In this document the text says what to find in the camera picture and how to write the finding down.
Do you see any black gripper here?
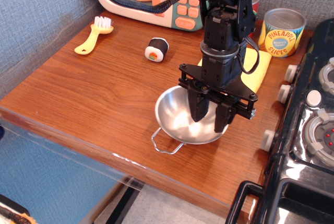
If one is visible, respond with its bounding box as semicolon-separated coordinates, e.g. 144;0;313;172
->
179;40;258;133

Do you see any metal bowl with handles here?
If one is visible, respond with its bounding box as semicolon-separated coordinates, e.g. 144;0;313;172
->
151;86;228;155

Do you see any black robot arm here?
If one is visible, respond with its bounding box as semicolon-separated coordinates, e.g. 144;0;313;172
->
179;0;258;133

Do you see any yellow folded cloth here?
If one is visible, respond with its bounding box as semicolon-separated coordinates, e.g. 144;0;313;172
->
197;48;272;94

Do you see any toy sushi roll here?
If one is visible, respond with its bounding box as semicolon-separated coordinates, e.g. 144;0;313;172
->
145;37;169;63

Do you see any pineapple slices can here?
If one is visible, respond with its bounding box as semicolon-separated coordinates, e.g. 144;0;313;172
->
258;8;306;57

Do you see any black toy stove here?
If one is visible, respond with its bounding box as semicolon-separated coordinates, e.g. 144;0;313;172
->
226;19;333;223

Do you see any tomato sauce can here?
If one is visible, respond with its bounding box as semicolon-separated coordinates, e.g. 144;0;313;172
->
247;0;261;39

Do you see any yellow dish brush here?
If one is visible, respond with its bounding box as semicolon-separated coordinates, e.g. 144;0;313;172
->
74;16;113;55

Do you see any toy microwave oven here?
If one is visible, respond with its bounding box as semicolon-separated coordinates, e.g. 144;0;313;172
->
93;0;209;32

